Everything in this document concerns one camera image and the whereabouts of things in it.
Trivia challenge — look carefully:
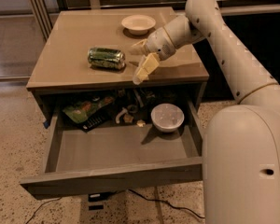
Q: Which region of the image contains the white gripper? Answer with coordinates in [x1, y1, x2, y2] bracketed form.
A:
[130, 27, 175, 85]

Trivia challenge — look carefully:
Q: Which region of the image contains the green soda can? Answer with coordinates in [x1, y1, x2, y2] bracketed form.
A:
[88, 47, 125, 70]

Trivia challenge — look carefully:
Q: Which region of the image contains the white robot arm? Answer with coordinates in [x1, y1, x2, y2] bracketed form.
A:
[132, 0, 280, 224]

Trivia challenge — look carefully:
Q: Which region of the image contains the grey drawer cabinet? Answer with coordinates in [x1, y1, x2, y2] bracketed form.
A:
[27, 7, 209, 125]

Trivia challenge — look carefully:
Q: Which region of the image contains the white bowl in drawer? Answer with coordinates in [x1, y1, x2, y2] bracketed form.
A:
[150, 104, 185, 133]

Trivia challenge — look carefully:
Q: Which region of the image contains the open grey top drawer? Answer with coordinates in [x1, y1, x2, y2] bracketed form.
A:
[21, 101, 203, 200]

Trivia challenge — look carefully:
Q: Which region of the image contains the white bowl on cabinet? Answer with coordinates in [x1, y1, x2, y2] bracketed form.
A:
[121, 15, 156, 35]

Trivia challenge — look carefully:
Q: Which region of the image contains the white curved plastic piece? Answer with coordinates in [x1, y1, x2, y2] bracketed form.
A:
[115, 107, 128, 124]

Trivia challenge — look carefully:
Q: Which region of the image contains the small tan food piece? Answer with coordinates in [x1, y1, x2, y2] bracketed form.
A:
[123, 114, 133, 123]

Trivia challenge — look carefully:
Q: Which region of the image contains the small beige crumpled piece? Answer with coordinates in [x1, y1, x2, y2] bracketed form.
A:
[136, 119, 146, 128]

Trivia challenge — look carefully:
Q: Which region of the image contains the black remote control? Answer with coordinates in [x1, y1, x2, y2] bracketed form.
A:
[81, 114, 108, 132]

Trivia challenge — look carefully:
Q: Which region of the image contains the green snack bag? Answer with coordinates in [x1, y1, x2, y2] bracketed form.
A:
[63, 95, 115, 124]

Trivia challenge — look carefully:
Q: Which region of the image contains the black box under cabinet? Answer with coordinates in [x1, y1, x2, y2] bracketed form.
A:
[88, 192, 111, 211]

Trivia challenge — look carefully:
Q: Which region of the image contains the black floor cable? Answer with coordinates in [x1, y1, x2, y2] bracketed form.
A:
[127, 189, 206, 220]

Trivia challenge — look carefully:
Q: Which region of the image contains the thin black cable left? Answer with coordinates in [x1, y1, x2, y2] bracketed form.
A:
[23, 196, 63, 224]

